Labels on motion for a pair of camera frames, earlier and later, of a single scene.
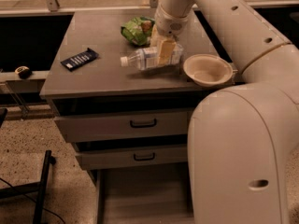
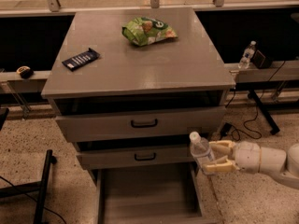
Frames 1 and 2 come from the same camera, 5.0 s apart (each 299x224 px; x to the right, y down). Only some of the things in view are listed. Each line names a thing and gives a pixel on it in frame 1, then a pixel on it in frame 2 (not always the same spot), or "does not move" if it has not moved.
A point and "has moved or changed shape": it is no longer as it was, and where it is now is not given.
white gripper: [169, 24] -> [248, 156]
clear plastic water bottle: [163, 56] has moved or changed shape
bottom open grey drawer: [144, 196] does not move
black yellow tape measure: [23, 72] does not move
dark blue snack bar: [79, 59] does not move
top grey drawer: [123, 126] does not move
